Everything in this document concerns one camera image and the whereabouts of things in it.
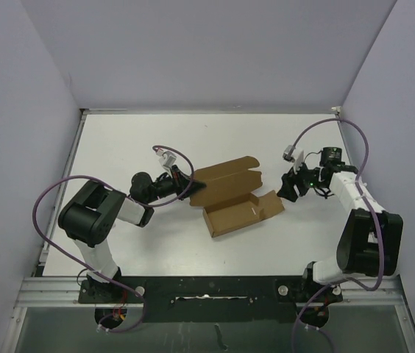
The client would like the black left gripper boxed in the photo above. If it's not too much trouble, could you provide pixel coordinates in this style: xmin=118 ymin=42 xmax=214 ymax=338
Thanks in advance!
xmin=146 ymin=164 xmax=206 ymax=203

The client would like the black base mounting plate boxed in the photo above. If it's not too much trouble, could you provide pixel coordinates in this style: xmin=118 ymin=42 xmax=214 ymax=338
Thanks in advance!
xmin=78 ymin=276 xmax=343 ymax=324

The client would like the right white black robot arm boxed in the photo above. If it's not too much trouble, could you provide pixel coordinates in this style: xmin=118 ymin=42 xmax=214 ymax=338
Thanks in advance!
xmin=277 ymin=163 xmax=403 ymax=301

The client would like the brown cardboard box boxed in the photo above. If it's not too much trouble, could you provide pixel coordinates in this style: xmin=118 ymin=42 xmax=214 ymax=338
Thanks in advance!
xmin=190 ymin=156 xmax=285 ymax=238

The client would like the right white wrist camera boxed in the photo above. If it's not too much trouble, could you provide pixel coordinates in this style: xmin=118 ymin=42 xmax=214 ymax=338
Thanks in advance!
xmin=283 ymin=145 xmax=305 ymax=174

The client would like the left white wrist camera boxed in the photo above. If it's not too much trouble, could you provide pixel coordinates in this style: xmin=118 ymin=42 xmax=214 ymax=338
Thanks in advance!
xmin=152 ymin=146 xmax=177 ymax=170

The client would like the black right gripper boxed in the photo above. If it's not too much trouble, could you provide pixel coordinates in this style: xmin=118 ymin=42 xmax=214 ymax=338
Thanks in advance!
xmin=277 ymin=159 xmax=324 ymax=202

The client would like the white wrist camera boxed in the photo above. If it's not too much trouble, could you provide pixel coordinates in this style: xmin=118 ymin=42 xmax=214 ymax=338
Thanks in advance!
xmin=152 ymin=146 xmax=177 ymax=170
xmin=283 ymin=145 xmax=305 ymax=174

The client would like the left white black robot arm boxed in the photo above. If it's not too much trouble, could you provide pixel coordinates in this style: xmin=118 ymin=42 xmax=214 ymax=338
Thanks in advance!
xmin=58 ymin=165 xmax=207 ymax=302

